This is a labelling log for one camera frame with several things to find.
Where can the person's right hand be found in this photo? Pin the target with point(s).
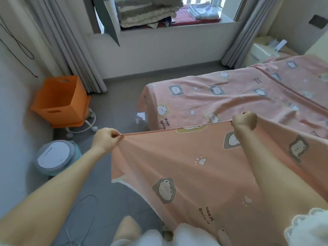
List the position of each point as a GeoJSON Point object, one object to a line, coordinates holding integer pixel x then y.
{"type": "Point", "coordinates": [244, 121]}

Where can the person's white shorts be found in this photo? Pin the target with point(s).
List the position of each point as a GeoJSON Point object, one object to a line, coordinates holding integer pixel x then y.
{"type": "Point", "coordinates": [189, 237]}

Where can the folded bedding on windowsill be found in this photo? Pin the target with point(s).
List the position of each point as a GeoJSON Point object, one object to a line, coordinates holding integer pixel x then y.
{"type": "Point", "coordinates": [105, 18]}

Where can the cream nightstand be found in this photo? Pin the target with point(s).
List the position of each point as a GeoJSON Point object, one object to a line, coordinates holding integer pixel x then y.
{"type": "Point", "coordinates": [261, 51]}

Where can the red plaid folded cloth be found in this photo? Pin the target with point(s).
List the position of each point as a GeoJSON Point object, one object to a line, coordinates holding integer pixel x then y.
{"type": "Point", "coordinates": [187, 18]}

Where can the orange plastic basket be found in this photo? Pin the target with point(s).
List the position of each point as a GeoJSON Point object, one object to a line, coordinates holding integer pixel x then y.
{"type": "Point", "coordinates": [61, 100]}

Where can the blue-grey folded cloth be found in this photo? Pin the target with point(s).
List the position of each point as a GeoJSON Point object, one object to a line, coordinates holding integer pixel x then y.
{"type": "Point", "coordinates": [204, 10]}

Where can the dark wall switch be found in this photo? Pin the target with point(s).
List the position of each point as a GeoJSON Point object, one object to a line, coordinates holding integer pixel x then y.
{"type": "Point", "coordinates": [319, 21]}

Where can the grey lidded trash can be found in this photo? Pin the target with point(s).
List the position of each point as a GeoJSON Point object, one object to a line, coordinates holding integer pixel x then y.
{"type": "Point", "coordinates": [56, 156]}

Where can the person's left leg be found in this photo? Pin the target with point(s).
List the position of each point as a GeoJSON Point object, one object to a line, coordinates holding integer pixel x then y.
{"type": "Point", "coordinates": [126, 228]}

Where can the white window sill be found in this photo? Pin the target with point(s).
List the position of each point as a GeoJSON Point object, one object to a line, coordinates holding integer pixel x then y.
{"type": "Point", "coordinates": [164, 29]}

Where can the person's left forearm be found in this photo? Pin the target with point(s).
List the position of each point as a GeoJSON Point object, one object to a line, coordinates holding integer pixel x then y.
{"type": "Point", "coordinates": [46, 202]}

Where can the person's white shirt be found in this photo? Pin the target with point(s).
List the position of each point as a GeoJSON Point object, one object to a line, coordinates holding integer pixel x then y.
{"type": "Point", "coordinates": [310, 228]}

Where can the person's left hand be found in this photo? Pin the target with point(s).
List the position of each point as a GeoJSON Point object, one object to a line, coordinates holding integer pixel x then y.
{"type": "Point", "coordinates": [105, 139]}

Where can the pink bear print bedsheet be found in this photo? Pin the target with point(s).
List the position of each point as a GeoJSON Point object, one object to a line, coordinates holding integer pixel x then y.
{"type": "Point", "coordinates": [205, 171]}

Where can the person's right forearm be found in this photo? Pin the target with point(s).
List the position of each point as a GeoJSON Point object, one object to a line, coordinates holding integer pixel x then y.
{"type": "Point", "coordinates": [276, 176]}

